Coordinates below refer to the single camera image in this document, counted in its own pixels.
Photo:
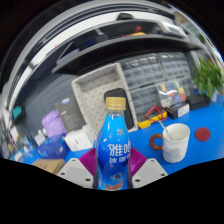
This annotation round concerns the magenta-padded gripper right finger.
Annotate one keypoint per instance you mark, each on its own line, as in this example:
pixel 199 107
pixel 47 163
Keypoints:
pixel 148 171

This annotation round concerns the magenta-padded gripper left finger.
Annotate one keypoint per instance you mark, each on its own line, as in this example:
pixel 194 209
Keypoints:
pixel 75 171

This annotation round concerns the blue drink bottle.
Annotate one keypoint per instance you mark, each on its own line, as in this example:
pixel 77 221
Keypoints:
pixel 113 150

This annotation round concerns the small white box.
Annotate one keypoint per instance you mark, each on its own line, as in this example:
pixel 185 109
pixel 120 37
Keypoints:
pixel 78 140

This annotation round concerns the blue carton box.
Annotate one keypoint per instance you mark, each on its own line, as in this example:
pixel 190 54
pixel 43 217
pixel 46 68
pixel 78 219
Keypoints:
pixel 53 147

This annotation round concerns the white spoon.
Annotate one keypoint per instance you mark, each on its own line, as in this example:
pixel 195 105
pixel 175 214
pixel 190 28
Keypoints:
pixel 164 128

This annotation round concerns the small white bottle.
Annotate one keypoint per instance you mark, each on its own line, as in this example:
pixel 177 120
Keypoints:
pixel 40 138

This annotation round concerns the purple plastic bag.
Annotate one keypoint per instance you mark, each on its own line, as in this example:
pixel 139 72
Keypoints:
pixel 53 123

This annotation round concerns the yellow multimeter with red leads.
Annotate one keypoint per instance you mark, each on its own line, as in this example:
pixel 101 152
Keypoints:
pixel 151 117

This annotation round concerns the black rectangular speaker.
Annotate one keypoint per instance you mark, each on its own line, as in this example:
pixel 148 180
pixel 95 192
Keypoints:
pixel 129 116

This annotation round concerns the dark grey flat package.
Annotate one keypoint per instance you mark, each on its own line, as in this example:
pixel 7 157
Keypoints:
pixel 70 113

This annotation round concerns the black box with white label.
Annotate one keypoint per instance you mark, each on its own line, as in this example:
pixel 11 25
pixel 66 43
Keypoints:
pixel 177 110

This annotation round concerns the grey small-parts drawer cabinet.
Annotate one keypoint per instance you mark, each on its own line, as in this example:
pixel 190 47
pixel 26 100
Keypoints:
pixel 175 65
pixel 141 70
pixel 143 99
pixel 189 85

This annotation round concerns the white perforated crate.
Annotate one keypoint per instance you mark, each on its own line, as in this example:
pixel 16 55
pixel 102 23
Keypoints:
pixel 93 96

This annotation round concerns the clear organizer box, coloured parts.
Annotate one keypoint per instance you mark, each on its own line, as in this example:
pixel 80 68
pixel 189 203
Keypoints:
pixel 171 93

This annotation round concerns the teal object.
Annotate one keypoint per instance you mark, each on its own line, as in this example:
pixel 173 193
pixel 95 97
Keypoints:
pixel 17 112

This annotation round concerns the flat black case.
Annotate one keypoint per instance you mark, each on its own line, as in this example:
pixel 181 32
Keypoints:
pixel 198 101

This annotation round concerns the green potted plant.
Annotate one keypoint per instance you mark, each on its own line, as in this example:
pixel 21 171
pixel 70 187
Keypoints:
pixel 210 78

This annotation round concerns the yellow tool with red leads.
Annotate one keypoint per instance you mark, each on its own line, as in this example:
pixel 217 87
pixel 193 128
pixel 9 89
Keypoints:
pixel 135 33

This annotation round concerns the dark wall shelf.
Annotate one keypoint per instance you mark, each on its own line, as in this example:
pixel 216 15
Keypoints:
pixel 126 50

